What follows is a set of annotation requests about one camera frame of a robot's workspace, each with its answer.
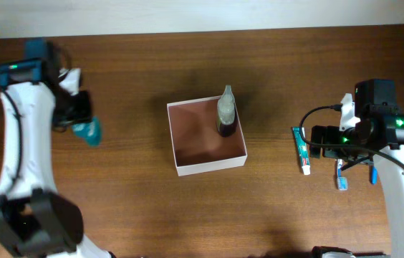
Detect white cardboard box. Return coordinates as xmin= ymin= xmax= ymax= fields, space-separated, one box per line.
xmin=167 ymin=96 xmax=248 ymax=176

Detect clear spray bottle dark liquid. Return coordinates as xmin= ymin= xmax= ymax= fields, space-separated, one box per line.
xmin=216 ymin=85 xmax=237 ymax=138

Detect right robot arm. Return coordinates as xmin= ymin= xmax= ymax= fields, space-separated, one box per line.
xmin=307 ymin=79 xmax=404 ymax=257

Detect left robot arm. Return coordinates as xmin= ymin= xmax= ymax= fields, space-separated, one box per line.
xmin=0 ymin=38 xmax=112 ymax=257

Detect blue white toothbrush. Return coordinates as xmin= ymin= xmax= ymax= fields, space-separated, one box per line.
xmin=336 ymin=159 xmax=348 ymax=191

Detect teal mouthwash bottle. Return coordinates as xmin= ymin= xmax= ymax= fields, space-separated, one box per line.
xmin=71 ymin=117 xmax=102 ymax=146

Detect green toothpaste tube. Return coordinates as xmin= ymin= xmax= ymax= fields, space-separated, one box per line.
xmin=292 ymin=127 xmax=310 ymax=176

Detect blue disposable razor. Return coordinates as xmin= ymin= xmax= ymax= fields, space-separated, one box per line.
xmin=370 ymin=166 xmax=378 ymax=185

